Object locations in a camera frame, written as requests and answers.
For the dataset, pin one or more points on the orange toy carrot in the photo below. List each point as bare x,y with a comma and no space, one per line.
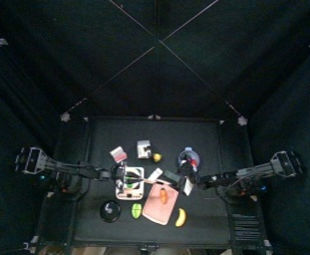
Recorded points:
163,196

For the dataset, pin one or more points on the red and white box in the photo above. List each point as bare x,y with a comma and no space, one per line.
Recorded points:
118,154

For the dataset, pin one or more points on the grey and white box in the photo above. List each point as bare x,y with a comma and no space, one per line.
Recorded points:
143,149

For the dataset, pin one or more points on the yellow toy banana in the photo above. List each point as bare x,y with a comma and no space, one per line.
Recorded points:
181,217

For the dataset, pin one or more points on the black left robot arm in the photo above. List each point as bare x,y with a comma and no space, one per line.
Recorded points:
59,166

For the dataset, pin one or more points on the pink cutting board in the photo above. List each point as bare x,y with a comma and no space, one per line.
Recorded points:
159,205

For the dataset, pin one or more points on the small white flat card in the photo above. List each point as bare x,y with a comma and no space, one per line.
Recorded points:
187,187

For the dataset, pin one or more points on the red toy in bowl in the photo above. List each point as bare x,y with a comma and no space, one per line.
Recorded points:
191,162

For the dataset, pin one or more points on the yellow toy lemon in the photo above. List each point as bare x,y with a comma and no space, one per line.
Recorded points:
156,157

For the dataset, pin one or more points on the black round lid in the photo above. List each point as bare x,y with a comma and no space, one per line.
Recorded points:
110,211

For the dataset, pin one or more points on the green toy pepper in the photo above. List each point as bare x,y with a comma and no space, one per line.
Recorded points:
136,210

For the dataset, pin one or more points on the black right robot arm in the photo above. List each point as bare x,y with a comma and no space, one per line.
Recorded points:
254,171

